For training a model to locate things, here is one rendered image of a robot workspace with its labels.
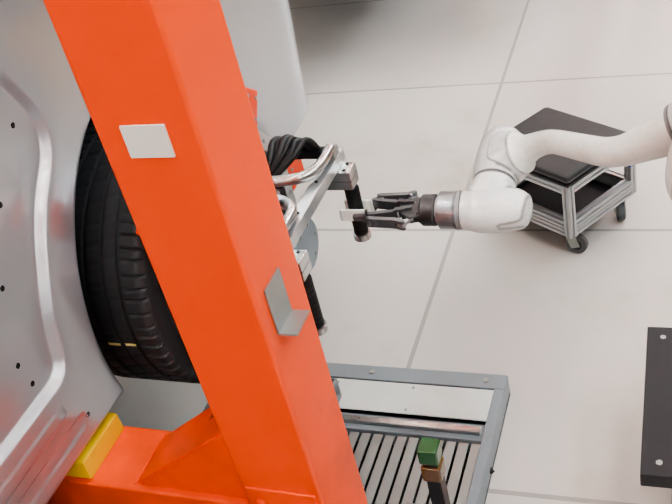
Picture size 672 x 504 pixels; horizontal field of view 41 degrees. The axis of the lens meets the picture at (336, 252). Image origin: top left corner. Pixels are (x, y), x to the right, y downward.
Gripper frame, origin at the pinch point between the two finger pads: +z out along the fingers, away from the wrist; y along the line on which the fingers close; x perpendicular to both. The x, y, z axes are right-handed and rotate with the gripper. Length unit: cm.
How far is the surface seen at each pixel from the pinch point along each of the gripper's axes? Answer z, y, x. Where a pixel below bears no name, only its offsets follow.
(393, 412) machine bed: 6, 4, -75
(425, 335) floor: 7, 46, -83
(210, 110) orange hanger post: -15, -71, 66
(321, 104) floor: 102, 212, -83
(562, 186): -34, 90, -53
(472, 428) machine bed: -19, 1, -75
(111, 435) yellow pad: 37, -65, -12
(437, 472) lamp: -30, -57, -22
